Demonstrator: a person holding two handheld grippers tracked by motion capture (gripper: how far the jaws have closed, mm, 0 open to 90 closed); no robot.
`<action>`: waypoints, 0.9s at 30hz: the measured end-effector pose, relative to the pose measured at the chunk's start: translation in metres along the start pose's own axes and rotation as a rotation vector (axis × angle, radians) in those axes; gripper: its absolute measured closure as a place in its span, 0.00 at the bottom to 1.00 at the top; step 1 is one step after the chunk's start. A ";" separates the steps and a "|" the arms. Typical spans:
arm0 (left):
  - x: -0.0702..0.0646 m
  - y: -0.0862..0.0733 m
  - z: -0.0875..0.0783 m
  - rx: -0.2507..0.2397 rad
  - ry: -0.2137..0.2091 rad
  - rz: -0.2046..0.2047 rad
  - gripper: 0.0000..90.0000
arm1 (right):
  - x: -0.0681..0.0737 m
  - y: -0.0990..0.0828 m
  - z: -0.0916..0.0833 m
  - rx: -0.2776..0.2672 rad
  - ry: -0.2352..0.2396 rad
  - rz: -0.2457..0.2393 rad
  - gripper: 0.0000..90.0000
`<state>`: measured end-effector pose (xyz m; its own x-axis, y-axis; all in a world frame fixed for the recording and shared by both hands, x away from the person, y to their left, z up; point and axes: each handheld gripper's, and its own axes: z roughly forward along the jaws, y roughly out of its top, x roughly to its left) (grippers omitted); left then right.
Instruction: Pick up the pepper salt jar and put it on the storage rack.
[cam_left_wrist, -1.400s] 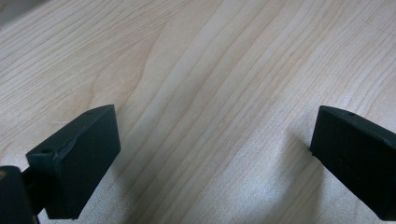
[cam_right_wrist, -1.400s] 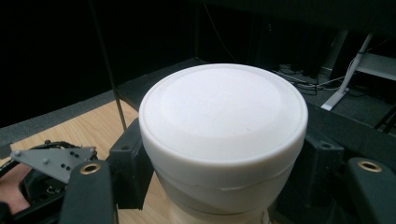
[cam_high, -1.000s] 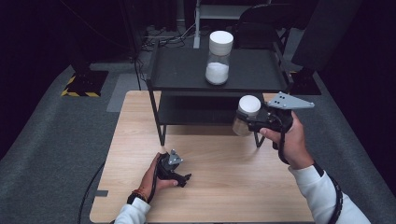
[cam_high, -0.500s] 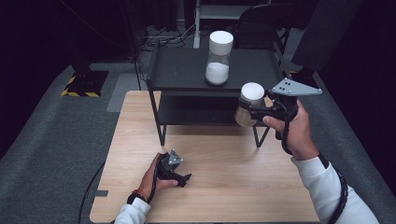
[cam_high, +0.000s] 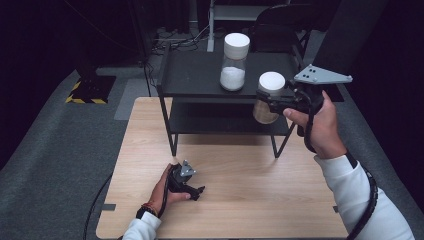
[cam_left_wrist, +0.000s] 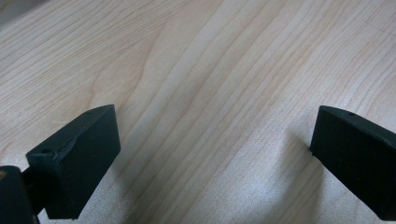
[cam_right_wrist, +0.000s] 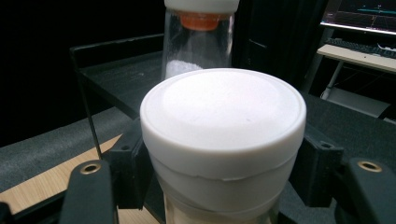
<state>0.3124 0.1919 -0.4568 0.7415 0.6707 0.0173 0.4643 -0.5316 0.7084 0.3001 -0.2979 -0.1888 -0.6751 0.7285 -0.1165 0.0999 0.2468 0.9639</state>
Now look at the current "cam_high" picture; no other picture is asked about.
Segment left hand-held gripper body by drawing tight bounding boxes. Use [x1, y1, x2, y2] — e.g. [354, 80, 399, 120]
[166, 159, 198, 200]

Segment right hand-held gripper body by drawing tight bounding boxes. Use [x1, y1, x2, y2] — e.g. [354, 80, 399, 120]
[282, 63, 354, 138]

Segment jar with beige powder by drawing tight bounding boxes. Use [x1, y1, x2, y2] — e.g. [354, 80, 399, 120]
[251, 71, 287, 126]

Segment jar with white powder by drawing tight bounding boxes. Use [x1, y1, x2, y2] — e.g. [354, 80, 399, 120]
[219, 32, 251, 93]

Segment black two-tier metal shelf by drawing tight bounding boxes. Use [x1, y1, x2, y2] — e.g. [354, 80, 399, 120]
[155, 42, 316, 159]

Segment person's left hand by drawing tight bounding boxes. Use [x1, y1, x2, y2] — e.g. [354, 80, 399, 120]
[145, 162, 193, 217]

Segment person's right hand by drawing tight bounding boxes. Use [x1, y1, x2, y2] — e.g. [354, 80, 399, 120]
[282, 90, 348, 160]

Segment black chair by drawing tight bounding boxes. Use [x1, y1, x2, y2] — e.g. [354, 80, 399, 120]
[244, 3, 318, 73]

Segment dark grey panel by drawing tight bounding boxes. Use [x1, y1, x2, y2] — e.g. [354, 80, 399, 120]
[311, 0, 390, 77]

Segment yellow-black striped stand base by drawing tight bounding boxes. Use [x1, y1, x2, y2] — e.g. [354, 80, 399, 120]
[65, 75, 117, 105]

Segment left hand-held gripper cable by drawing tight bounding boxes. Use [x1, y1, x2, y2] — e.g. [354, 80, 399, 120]
[157, 165, 178, 219]

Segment red bead bracelet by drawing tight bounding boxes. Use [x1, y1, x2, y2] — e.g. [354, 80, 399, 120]
[135, 202, 159, 220]

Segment black floor cable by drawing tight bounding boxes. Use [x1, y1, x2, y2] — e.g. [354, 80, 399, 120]
[82, 173, 114, 240]

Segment white desk frame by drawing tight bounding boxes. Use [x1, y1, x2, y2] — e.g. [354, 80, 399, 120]
[206, 0, 291, 53]

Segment tangle of floor cables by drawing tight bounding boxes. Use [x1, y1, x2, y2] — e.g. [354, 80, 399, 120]
[150, 23, 228, 56]

